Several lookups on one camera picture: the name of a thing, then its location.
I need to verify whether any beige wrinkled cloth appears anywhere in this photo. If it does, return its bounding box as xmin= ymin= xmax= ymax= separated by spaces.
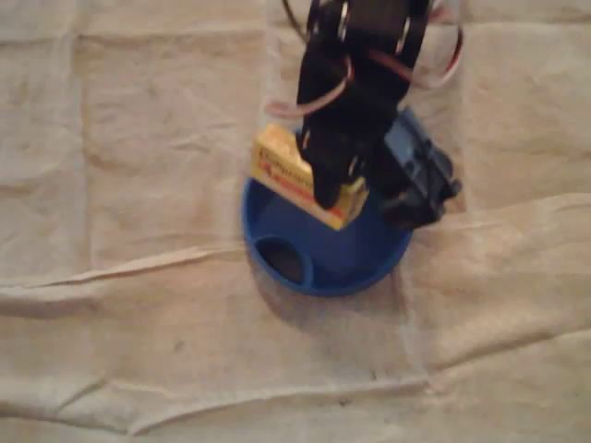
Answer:
xmin=0 ymin=0 xmax=591 ymax=443

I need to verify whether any blue round bowl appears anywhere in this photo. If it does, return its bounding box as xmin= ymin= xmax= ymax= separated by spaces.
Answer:
xmin=240 ymin=128 xmax=415 ymax=298

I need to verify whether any yellow cardboard box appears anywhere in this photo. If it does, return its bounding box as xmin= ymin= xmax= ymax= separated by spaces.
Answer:
xmin=251 ymin=123 xmax=370 ymax=231

